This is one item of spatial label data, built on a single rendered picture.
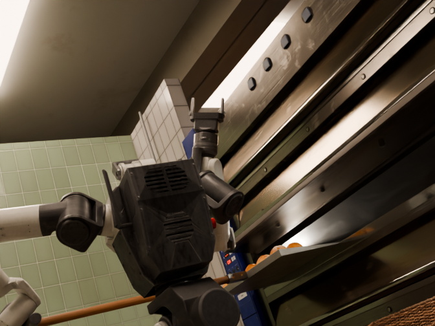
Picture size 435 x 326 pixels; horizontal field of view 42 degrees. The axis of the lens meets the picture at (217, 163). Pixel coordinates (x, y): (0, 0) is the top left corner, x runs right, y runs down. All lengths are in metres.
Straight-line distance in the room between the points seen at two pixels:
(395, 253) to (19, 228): 1.29
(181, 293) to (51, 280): 2.01
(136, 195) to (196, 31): 2.92
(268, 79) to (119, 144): 1.62
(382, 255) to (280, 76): 0.89
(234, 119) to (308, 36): 0.66
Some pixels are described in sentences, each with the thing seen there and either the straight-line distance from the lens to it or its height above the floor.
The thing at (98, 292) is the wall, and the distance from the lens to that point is 3.46.
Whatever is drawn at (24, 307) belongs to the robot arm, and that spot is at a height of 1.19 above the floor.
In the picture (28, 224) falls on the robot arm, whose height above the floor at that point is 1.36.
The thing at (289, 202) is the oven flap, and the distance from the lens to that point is 2.31.
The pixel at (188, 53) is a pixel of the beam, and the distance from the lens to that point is 4.38.
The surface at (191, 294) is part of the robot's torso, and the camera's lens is 1.47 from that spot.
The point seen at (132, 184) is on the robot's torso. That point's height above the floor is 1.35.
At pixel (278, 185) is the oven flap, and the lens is 2.58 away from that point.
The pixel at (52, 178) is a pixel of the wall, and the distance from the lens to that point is 3.67.
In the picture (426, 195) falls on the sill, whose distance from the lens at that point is 2.00.
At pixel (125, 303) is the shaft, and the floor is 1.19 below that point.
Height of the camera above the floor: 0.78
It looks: 22 degrees up
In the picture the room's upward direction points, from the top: 20 degrees counter-clockwise
